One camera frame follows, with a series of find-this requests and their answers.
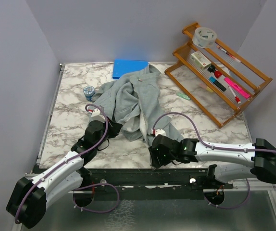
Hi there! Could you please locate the white green small box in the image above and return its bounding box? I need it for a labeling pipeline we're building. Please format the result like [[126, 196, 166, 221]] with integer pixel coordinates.
[[190, 51, 212, 70]]

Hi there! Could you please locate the mint green eraser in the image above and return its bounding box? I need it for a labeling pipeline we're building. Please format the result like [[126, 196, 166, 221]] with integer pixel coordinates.
[[176, 92, 190, 101]]

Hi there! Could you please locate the wooden two-tier rack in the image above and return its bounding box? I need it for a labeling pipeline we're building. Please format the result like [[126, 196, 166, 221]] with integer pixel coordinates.
[[165, 22, 272, 128]]

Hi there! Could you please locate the blue paper sheet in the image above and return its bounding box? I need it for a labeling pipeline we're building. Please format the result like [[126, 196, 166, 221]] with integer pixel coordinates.
[[112, 59, 149, 79]]

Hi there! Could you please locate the aluminium frame rail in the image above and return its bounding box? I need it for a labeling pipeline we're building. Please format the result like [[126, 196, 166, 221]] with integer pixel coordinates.
[[10, 170, 276, 231]]

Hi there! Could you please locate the grey zip-up jacket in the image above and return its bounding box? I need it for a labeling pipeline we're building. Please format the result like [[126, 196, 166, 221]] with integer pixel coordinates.
[[92, 65, 183, 145]]

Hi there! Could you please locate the pink highlighter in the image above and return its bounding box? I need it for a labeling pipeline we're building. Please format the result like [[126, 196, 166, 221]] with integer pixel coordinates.
[[224, 77, 251, 99]]

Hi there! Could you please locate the red pen on top shelf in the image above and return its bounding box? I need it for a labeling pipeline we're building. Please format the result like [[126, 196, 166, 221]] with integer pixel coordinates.
[[216, 45, 241, 63]]

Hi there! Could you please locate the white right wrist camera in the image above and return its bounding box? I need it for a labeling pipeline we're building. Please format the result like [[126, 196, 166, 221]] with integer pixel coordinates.
[[151, 128, 166, 137]]

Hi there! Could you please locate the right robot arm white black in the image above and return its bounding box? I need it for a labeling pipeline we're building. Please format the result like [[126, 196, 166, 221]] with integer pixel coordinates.
[[149, 134, 276, 188]]

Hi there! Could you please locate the clear tape roll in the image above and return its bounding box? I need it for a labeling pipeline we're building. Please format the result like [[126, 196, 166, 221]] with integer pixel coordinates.
[[192, 27, 217, 49]]

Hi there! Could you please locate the red white marker pen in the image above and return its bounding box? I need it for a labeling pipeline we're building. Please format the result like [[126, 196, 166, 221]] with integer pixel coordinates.
[[228, 86, 241, 104]]

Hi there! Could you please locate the blue black highlighter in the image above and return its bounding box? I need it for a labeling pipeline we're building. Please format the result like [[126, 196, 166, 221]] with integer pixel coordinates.
[[209, 76, 226, 92]]

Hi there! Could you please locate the blue patterned round container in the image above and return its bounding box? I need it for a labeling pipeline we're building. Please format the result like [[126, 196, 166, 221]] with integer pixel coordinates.
[[83, 86, 95, 102]]

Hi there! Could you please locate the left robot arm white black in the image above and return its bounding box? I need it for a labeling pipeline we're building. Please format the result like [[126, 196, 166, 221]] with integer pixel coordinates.
[[6, 119, 122, 229]]

